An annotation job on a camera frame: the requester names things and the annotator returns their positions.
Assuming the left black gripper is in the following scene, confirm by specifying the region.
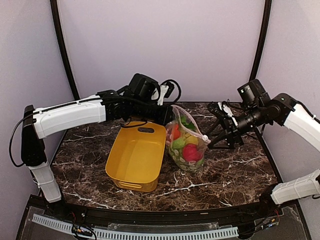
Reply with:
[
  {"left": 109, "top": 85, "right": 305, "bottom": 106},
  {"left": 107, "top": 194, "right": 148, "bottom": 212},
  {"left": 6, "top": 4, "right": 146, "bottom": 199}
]
[{"left": 131, "top": 98, "right": 176, "bottom": 126}]

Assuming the white slotted cable duct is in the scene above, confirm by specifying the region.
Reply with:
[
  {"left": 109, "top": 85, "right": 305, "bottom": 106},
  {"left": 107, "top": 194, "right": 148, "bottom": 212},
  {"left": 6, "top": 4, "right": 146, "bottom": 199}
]
[{"left": 32, "top": 214, "right": 239, "bottom": 240}]

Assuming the black frame post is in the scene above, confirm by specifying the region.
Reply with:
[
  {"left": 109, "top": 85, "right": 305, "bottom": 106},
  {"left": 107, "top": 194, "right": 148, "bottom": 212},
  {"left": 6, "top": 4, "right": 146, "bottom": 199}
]
[
  {"left": 249, "top": 0, "right": 272, "bottom": 81},
  {"left": 49, "top": 0, "right": 80, "bottom": 100}
]

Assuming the yellow plastic basket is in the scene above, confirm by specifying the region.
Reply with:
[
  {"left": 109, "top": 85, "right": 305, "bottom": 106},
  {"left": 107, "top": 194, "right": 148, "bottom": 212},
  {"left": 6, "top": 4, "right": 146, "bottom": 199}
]
[{"left": 105, "top": 121, "right": 166, "bottom": 193}]

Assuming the clear zip top bag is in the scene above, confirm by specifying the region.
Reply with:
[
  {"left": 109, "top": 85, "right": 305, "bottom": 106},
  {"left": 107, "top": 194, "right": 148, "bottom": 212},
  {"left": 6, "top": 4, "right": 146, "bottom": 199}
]
[{"left": 166, "top": 105, "right": 211, "bottom": 172}]

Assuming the yellow toy lemon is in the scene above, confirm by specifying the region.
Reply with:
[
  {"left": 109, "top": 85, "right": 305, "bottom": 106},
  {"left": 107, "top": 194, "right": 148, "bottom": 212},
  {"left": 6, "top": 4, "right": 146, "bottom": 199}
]
[{"left": 185, "top": 135, "right": 199, "bottom": 146}]

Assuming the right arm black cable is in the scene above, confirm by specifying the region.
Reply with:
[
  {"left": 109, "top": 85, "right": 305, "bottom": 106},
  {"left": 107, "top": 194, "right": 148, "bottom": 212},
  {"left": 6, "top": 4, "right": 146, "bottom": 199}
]
[{"left": 217, "top": 101, "right": 246, "bottom": 118}]

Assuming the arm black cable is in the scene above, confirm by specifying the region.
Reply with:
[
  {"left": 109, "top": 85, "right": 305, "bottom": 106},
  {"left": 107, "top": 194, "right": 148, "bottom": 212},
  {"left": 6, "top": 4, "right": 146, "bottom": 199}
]
[
  {"left": 217, "top": 101, "right": 246, "bottom": 118},
  {"left": 119, "top": 79, "right": 182, "bottom": 128}
]

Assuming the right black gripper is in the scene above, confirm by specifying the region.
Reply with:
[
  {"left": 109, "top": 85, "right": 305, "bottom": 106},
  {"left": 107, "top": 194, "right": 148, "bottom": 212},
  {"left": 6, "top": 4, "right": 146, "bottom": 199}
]
[{"left": 205, "top": 103, "right": 266, "bottom": 149}]

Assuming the red toy tomato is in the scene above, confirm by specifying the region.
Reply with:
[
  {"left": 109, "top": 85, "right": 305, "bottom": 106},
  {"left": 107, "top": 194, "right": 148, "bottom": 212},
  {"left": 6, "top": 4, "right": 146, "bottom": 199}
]
[{"left": 182, "top": 143, "right": 203, "bottom": 162}]

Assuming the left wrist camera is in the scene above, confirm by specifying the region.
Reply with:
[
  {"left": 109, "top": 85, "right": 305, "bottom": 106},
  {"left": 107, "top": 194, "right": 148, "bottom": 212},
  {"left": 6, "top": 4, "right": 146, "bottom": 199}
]
[{"left": 125, "top": 73, "right": 159, "bottom": 101}]

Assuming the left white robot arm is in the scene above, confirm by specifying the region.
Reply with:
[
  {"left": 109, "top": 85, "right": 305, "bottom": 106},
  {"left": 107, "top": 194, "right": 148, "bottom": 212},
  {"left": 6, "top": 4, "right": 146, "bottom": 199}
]
[{"left": 12, "top": 90, "right": 173, "bottom": 218}]

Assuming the left black frame post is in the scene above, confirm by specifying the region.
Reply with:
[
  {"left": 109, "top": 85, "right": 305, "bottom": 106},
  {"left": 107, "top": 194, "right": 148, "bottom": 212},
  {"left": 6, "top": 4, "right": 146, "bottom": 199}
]
[{"left": 49, "top": 0, "right": 80, "bottom": 100}]

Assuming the right black frame post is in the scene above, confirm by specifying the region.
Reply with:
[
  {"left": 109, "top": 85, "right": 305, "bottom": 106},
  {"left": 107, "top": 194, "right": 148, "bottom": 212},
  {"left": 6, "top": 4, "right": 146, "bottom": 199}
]
[{"left": 249, "top": 0, "right": 272, "bottom": 81}]

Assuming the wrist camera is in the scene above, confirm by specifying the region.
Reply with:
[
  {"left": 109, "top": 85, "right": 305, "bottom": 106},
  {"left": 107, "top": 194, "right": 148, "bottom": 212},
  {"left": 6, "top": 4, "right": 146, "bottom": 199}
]
[
  {"left": 125, "top": 73, "right": 159, "bottom": 101},
  {"left": 237, "top": 79, "right": 271, "bottom": 109}
]

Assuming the orange toy carrot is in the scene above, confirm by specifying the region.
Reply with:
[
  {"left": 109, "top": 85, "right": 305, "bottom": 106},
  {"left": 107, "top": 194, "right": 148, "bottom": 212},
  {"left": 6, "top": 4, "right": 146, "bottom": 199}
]
[{"left": 171, "top": 114, "right": 197, "bottom": 140}]

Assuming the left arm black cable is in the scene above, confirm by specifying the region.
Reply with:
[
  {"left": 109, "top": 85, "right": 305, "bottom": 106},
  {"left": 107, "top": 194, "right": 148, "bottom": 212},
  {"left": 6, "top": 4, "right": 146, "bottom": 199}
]
[{"left": 119, "top": 79, "right": 182, "bottom": 128}]

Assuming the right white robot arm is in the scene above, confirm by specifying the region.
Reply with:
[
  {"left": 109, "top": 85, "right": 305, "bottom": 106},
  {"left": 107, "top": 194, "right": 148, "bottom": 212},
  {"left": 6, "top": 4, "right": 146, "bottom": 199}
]
[{"left": 206, "top": 93, "right": 320, "bottom": 217}]

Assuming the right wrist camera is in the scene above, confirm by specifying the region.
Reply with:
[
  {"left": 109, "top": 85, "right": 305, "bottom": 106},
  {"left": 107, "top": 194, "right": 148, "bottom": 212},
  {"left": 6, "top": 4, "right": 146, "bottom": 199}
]
[{"left": 237, "top": 79, "right": 271, "bottom": 109}]

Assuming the black front rail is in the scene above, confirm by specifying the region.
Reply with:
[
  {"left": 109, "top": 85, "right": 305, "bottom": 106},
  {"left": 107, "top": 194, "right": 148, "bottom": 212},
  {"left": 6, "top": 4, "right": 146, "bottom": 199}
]
[{"left": 42, "top": 192, "right": 298, "bottom": 226}]

